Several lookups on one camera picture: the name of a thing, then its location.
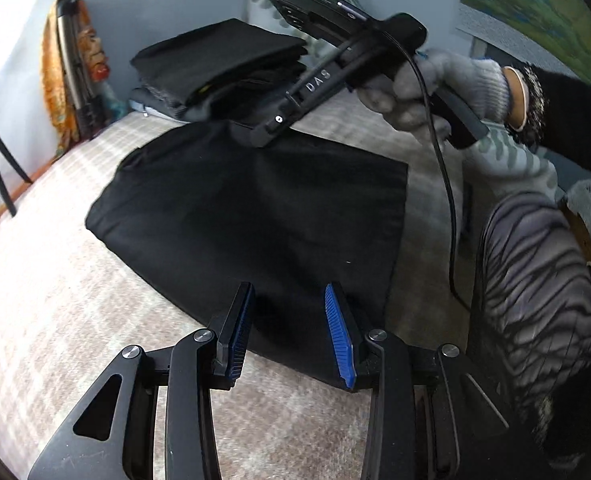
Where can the stack of folded dark clothes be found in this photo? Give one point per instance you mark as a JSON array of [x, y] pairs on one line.
[[215, 55]]

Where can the wooden bed frame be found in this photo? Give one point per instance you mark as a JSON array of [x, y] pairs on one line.
[[35, 176]]

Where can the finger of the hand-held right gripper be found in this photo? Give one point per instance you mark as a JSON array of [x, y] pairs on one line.
[[270, 127]]

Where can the person's right hand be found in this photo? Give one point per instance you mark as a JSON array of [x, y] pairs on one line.
[[475, 80]]

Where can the person's striped leg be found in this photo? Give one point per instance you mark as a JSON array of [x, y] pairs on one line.
[[535, 285]]

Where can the orange patterned cloth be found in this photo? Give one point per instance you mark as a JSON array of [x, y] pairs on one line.
[[50, 85]]

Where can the black pants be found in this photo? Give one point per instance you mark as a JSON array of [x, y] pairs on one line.
[[250, 210]]

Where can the folded silver tripod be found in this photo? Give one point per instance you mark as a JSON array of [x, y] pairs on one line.
[[72, 60]]

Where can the green patterned white cloth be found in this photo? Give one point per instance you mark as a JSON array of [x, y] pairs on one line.
[[515, 165]]

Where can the beige plaid blanket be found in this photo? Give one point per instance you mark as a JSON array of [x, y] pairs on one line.
[[50, 285]]

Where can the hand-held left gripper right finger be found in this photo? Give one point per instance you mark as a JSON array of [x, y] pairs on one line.
[[338, 340]]

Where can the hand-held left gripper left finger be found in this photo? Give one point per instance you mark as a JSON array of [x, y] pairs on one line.
[[238, 330]]

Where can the person's right forearm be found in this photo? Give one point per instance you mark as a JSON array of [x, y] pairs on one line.
[[575, 110]]

